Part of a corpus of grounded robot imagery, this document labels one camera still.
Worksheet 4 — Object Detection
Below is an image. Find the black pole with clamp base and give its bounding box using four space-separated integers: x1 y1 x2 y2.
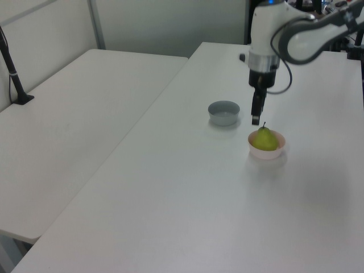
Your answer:
0 24 35 106

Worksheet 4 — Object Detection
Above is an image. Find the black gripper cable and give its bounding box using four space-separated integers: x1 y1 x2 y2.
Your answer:
266 16 314 95

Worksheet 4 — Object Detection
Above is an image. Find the white side table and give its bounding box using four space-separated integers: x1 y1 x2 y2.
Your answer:
0 48 189 240

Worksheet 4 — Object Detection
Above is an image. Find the green pear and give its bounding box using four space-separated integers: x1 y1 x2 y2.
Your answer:
253 121 279 151

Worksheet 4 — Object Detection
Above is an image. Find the black camera stand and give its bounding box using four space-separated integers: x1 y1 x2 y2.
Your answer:
345 27 364 61

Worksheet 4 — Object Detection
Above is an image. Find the pink bowl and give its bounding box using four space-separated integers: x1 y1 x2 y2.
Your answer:
247 130 286 160

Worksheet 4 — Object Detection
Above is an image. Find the grey partition frame post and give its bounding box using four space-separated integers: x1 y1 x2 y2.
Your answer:
87 0 106 51

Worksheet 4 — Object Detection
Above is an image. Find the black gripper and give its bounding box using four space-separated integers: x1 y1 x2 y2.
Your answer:
249 67 277 126

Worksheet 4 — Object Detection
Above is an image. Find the grey bowl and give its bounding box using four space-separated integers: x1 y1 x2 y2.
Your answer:
207 100 241 127

